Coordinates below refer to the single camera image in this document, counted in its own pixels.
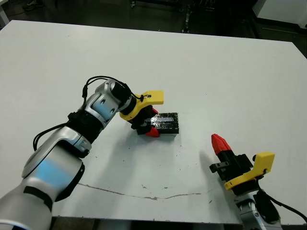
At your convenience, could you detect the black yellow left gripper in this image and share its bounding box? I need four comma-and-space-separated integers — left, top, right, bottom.
119, 90, 165, 139

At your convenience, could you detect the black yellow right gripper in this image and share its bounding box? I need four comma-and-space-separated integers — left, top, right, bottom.
209, 134, 276, 196

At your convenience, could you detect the black camera box lid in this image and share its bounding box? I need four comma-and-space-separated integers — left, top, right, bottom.
150, 111, 180, 138

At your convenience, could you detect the dark shoe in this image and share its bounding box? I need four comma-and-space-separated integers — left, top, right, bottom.
23, 0, 45, 10

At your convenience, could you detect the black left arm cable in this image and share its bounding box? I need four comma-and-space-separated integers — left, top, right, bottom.
32, 75, 149, 151

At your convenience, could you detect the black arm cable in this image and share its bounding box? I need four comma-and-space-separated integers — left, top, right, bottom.
251, 155, 307, 216
32, 75, 149, 151

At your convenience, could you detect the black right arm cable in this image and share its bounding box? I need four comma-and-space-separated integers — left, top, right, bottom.
251, 155, 307, 216

